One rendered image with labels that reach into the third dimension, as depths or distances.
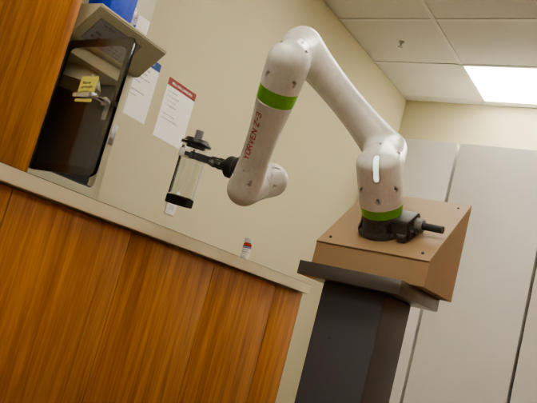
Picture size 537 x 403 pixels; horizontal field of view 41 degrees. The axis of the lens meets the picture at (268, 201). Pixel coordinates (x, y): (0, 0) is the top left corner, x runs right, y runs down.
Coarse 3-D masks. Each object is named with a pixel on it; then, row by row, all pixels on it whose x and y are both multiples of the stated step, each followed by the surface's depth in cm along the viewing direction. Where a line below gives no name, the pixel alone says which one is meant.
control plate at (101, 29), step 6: (96, 24) 216; (102, 24) 217; (108, 24) 217; (90, 30) 217; (96, 30) 217; (102, 30) 218; (108, 30) 219; (114, 30) 220; (84, 36) 217; (90, 36) 218; (96, 36) 219; (102, 36) 220; (108, 36) 221; (114, 36) 222; (120, 36) 223; (126, 36) 224; (138, 48) 230
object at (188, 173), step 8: (184, 144) 250; (192, 144) 247; (200, 152) 248; (184, 160) 248; (192, 160) 248; (184, 168) 248; (192, 168) 248; (200, 168) 250; (176, 176) 249; (184, 176) 248; (192, 176) 248; (200, 176) 252; (176, 184) 249; (184, 184) 248; (192, 184) 249; (168, 192) 251; (176, 192) 248; (184, 192) 248; (192, 192) 250
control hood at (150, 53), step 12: (84, 12) 214; (96, 12) 212; (108, 12) 214; (84, 24) 214; (120, 24) 220; (72, 36) 216; (132, 36) 225; (144, 36) 228; (144, 48) 232; (156, 48) 234; (132, 60) 233; (144, 60) 236; (156, 60) 238; (132, 72) 238; (144, 72) 240
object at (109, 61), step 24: (72, 48) 212; (96, 48) 205; (120, 48) 198; (72, 72) 209; (96, 72) 202; (120, 72) 195; (48, 120) 209; (72, 120) 202; (96, 120) 195; (48, 144) 205; (72, 144) 199; (96, 144) 192; (48, 168) 202; (72, 168) 196; (96, 168) 190
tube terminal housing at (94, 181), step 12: (84, 0) 220; (144, 0) 242; (156, 0) 247; (144, 12) 243; (120, 108) 239; (120, 120) 240; (108, 156) 237; (48, 180) 218; (60, 180) 222; (96, 180) 234; (84, 192) 231; (96, 192) 235
